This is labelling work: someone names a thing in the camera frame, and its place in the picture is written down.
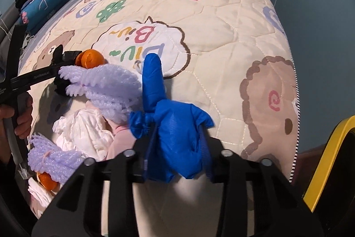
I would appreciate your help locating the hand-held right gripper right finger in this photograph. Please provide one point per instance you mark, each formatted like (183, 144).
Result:
(244, 178)

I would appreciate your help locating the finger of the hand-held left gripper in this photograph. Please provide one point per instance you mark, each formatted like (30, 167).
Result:
(61, 85)
(68, 56)

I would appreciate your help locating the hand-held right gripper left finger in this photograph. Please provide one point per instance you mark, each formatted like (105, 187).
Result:
(122, 170)

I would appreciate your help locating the orange peel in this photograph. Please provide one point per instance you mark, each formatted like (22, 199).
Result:
(47, 183)
(91, 59)

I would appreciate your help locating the large purple foam net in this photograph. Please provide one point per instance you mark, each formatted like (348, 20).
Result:
(108, 84)

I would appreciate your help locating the white tissue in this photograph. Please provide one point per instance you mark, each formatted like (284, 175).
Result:
(38, 192)
(83, 131)

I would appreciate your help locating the blue disposable glove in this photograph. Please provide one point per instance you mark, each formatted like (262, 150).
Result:
(172, 137)

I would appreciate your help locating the small frayed purple foam net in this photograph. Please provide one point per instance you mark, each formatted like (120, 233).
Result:
(55, 162)

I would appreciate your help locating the yellow rimmed black bin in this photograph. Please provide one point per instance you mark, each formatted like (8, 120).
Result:
(324, 164)

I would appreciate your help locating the person's left hand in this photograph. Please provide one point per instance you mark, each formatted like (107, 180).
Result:
(25, 123)

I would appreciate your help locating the blue floral pillow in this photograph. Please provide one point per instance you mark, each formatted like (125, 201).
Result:
(44, 3)

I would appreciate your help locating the cream printed bear blanket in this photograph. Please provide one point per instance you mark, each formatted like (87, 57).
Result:
(222, 40)

